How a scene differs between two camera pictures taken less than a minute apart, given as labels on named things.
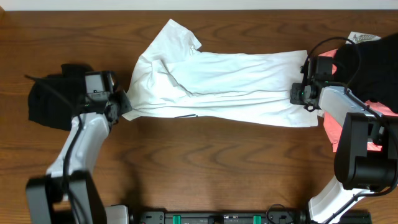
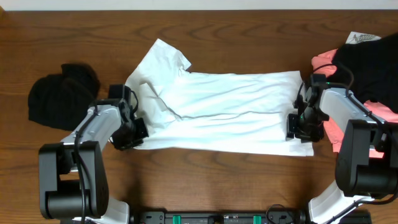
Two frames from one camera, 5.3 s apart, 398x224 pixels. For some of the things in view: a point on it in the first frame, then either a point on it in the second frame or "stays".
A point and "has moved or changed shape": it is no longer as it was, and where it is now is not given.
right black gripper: (294, 99) to (292, 129)
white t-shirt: (173, 79) has moved or changed shape
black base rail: (224, 217) stays
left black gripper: (120, 96) to (143, 134)
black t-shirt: (369, 68) stays
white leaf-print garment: (358, 37) stays
